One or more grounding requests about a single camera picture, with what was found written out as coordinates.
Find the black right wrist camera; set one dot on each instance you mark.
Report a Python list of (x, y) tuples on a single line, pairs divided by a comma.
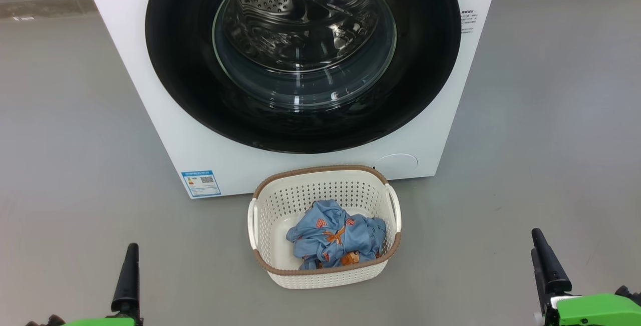
[(630, 293)]

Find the white front-load washing machine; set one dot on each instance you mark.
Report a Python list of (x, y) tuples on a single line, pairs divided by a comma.
[(200, 160)]

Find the blue energy label sticker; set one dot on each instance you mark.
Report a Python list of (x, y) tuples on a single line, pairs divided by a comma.
[(200, 184)]

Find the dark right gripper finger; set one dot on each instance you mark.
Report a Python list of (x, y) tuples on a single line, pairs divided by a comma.
[(541, 291), (551, 271)]

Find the black round glass washer door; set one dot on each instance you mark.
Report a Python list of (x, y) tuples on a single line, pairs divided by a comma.
[(175, 65)]

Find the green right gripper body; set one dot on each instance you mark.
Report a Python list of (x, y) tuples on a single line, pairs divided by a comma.
[(596, 311)]

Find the black warning text label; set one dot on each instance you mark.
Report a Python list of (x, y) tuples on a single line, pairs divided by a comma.
[(468, 20)]

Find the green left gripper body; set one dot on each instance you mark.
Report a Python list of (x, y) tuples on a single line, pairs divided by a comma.
[(100, 322)]

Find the round white filter cover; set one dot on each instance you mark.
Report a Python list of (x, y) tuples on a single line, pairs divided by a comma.
[(398, 166)]

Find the blue garment orange print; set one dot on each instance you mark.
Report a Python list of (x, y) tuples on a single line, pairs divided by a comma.
[(320, 236)]

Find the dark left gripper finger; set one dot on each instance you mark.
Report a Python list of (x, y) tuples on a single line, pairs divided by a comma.
[(127, 281)]

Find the cream laundry basket brown rim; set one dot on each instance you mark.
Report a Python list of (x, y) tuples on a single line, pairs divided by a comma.
[(320, 191)]

